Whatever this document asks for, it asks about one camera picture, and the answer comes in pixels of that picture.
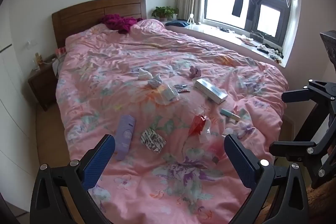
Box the blue cloth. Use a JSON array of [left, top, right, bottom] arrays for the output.
[[165, 20, 190, 28]]

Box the red wrapper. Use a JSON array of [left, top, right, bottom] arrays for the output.
[[188, 114, 207, 135]]

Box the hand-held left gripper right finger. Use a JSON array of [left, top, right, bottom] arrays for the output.
[[224, 134, 310, 224]]

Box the white windowsill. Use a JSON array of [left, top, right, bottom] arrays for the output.
[[165, 23, 287, 67]]

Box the dark wooden nightstand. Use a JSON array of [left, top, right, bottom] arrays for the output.
[[28, 55, 60, 111]]

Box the teal tube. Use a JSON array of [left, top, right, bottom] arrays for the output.
[[220, 108, 242, 122]]

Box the purple squeeze tube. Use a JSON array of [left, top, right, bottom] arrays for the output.
[[114, 115, 137, 161]]

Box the white floor stand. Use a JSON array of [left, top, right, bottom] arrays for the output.
[[188, 0, 200, 26]]

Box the pink floral duvet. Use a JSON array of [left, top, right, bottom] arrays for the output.
[[55, 19, 289, 224]]

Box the white wardrobe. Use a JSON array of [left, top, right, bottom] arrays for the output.
[[0, 42, 40, 212]]

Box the magenta cloth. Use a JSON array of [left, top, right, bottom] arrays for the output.
[[99, 14, 143, 34]]

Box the wooden headboard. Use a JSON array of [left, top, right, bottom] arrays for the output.
[[52, 0, 146, 49]]

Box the brown fuzzy cloth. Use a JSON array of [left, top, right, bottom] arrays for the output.
[[307, 184, 336, 224]]

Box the grey white cloth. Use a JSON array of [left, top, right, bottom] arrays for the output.
[[52, 55, 64, 75]]

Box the long white carton box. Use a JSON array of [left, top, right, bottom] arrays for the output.
[[193, 77, 228, 104]]

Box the clear plastic wrapper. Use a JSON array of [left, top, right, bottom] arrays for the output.
[[198, 119, 213, 145]]

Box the black white patterned packet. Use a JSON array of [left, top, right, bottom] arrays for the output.
[[140, 127, 167, 154]]

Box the clear plastic bag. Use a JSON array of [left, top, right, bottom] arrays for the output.
[[155, 83, 180, 105]]

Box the purple wrapper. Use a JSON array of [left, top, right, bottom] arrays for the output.
[[189, 66, 202, 78]]

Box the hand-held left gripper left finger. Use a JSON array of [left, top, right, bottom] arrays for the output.
[[30, 134, 116, 224]]

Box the dark foil packet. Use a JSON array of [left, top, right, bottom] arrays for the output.
[[174, 83, 191, 93]]

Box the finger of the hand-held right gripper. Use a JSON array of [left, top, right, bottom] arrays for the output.
[[282, 79, 336, 109], [269, 135, 336, 189]]

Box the pile of small clothes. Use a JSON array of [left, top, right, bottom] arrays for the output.
[[236, 32, 285, 64]]

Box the white tissue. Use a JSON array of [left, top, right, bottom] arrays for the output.
[[138, 68, 152, 80]]

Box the bluish tissue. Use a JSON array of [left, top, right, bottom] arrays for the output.
[[147, 74, 163, 88]]

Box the potted green plant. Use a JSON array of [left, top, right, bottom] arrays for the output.
[[151, 6, 179, 21]]

